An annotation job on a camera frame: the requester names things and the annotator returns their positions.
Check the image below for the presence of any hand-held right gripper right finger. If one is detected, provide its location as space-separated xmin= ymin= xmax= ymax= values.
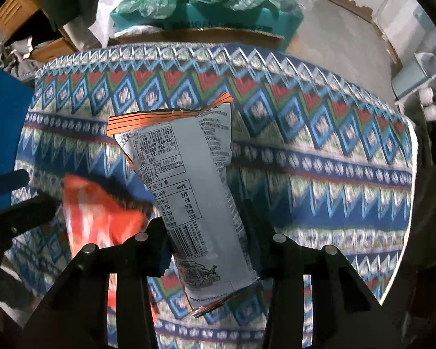
xmin=242 ymin=198 xmax=396 ymax=349

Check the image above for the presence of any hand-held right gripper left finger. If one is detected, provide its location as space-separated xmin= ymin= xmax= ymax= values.
xmin=16 ymin=218 xmax=175 ymax=349

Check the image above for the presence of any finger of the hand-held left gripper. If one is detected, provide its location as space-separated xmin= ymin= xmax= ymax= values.
xmin=0 ymin=193 xmax=59 ymax=262
xmin=0 ymin=169 xmax=30 ymax=204

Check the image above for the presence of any orange-red snack bag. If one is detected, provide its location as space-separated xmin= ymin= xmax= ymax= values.
xmin=63 ymin=174 xmax=158 ymax=322

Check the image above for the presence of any white and orange snack bag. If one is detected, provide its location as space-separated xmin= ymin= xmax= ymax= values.
xmin=107 ymin=94 xmax=260 ymax=317

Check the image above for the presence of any patterned tablecloth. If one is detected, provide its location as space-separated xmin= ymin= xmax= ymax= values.
xmin=7 ymin=42 xmax=420 ymax=349

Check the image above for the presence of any grey crumpled cloth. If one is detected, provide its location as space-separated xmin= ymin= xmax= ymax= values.
xmin=0 ymin=36 xmax=40 ymax=77

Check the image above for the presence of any wooden cabinet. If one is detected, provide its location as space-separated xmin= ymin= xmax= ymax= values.
xmin=0 ymin=0 xmax=77 ymax=62

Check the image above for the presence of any white plastic bag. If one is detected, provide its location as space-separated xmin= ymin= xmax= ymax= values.
xmin=89 ymin=0 xmax=142 ymax=48

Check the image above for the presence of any light blue box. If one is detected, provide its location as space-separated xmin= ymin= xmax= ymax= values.
xmin=390 ymin=53 xmax=436 ymax=102

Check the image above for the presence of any teal cardboard box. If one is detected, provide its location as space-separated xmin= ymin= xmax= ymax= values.
xmin=111 ymin=2 xmax=304 ymax=53

